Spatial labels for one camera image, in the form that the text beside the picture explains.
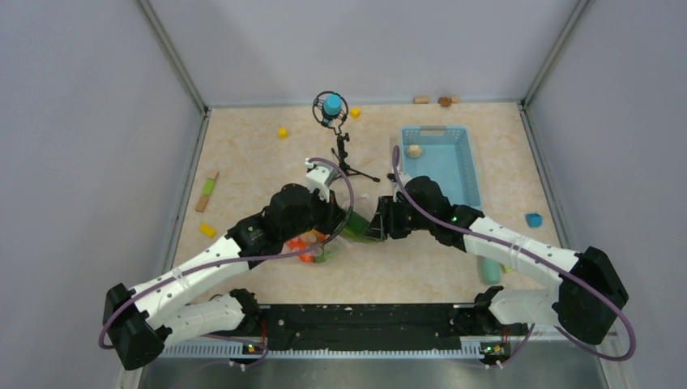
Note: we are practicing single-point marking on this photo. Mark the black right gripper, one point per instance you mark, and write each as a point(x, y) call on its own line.
point(384, 224)

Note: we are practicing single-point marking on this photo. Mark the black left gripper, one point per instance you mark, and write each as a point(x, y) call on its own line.
point(332, 210)

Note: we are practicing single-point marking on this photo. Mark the yellow bell pepper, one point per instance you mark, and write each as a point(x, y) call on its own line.
point(314, 236)

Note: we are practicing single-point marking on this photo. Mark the smooth orange carrot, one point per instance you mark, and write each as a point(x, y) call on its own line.
point(307, 253)

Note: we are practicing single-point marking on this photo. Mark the dark green cucumber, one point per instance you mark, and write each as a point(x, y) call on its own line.
point(356, 230)

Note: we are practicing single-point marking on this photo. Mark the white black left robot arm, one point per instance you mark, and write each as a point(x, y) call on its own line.
point(139, 322)

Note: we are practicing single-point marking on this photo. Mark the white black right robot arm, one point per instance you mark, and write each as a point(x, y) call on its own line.
point(580, 292)

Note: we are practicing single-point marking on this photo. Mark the light blue perforated plastic basket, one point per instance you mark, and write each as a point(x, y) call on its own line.
point(447, 160)

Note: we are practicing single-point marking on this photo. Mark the green and wood block stick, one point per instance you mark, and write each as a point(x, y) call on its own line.
point(207, 190)

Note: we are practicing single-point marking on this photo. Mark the yellow block near left edge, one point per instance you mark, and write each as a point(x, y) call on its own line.
point(207, 230)

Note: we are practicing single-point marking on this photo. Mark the teal cylinder roller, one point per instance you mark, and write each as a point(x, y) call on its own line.
point(490, 271)

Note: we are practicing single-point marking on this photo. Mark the blue cube block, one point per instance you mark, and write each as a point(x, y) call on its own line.
point(534, 220)

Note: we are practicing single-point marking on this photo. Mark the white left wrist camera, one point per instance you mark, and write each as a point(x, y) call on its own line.
point(319, 176)

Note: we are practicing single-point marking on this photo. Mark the blue microphone in shock mount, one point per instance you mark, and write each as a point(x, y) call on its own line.
point(330, 110)

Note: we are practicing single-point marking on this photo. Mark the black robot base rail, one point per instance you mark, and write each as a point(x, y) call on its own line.
point(373, 327)

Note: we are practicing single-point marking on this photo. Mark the wooden cork pieces at wall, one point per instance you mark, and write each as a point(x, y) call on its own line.
point(443, 101)

